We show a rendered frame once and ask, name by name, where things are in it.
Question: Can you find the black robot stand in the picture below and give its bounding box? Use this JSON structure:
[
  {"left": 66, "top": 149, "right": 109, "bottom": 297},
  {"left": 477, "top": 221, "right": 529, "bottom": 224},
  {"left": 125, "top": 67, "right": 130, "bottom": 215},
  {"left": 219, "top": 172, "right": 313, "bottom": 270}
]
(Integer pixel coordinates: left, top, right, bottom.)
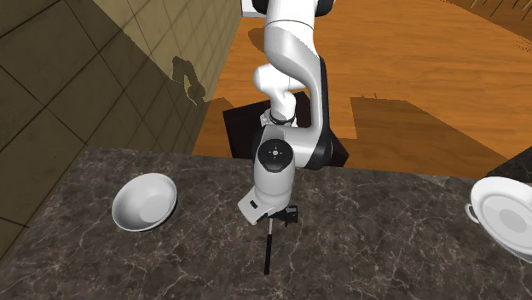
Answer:
[{"left": 222, "top": 90, "right": 350, "bottom": 170}]

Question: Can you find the white bowl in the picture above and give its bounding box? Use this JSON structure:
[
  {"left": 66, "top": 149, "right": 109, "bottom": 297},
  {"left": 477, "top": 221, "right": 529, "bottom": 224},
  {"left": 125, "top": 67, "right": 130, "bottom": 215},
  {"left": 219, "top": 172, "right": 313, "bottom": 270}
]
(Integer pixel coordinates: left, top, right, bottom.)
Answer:
[{"left": 111, "top": 172, "right": 179, "bottom": 233}]

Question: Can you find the black-handled silver utensil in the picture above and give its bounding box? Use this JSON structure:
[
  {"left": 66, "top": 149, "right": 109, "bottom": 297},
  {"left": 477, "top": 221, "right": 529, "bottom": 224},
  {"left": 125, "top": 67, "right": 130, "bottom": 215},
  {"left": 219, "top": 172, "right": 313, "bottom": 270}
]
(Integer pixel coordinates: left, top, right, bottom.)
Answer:
[{"left": 263, "top": 217, "right": 275, "bottom": 276}]

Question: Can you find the white dish with handle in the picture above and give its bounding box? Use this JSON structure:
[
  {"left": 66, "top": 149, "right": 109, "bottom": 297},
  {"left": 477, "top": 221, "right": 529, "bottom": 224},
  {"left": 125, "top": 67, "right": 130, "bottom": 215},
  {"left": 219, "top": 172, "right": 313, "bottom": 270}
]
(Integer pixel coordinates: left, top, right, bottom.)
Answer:
[{"left": 464, "top": 176, "right": 532, "bottom": 264}]

